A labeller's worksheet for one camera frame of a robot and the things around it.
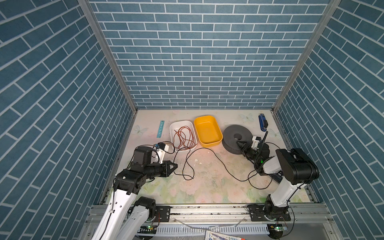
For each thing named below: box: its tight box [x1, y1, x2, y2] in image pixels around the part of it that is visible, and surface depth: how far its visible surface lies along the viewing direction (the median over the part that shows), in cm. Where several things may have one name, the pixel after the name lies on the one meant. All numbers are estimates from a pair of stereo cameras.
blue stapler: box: [258, 113, 269, 132], surface depth 110 cm
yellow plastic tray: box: [194, 115, 223, 147], surface depth 108 cm
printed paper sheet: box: [205, 230, 242, 240], surface depth 69 cm
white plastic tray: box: [169, 120, 198, 152], surface depth 107 cm
